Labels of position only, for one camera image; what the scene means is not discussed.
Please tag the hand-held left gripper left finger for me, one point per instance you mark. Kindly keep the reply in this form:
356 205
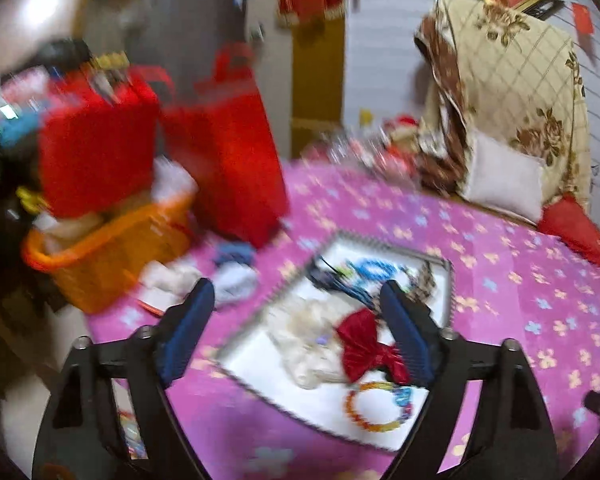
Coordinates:
185 325

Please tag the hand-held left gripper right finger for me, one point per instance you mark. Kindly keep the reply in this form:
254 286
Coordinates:
405 330

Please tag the leopard bow brown scrunchie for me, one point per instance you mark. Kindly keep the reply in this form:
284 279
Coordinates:
425 280

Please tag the striped ribbon bow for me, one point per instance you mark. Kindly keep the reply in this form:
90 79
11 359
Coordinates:
340 285

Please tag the white tray with patterned rim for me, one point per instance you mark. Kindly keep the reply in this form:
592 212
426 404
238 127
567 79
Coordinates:
260 355

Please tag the cream dotted scrunchie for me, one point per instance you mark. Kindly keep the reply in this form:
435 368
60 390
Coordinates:
305 355

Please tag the blue white cloth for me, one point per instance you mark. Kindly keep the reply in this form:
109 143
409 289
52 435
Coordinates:
235 275

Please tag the orange plastic basket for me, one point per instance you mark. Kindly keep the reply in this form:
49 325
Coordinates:
105 265

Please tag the pink floral bedsheet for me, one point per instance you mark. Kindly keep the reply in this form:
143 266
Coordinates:
505 310

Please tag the tall red bag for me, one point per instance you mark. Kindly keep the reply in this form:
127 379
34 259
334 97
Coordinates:
230 160

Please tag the red frilled cushion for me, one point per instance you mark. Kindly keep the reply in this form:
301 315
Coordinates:
575 230

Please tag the grey pillow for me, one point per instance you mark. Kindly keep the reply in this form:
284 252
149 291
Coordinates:
500 180

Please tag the clear plastic bag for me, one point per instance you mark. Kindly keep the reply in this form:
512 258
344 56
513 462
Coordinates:
350 150

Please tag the red boxy bag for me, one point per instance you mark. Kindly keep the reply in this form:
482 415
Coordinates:
95 150

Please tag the cream brown floral quilt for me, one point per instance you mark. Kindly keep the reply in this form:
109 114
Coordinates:
520 75

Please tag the grey hanging cloth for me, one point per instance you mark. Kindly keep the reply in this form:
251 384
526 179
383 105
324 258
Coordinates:
195 20

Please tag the red envelope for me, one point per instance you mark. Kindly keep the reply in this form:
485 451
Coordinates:
583 19

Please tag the yellow door post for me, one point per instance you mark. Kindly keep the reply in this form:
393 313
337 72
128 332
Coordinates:
317 70

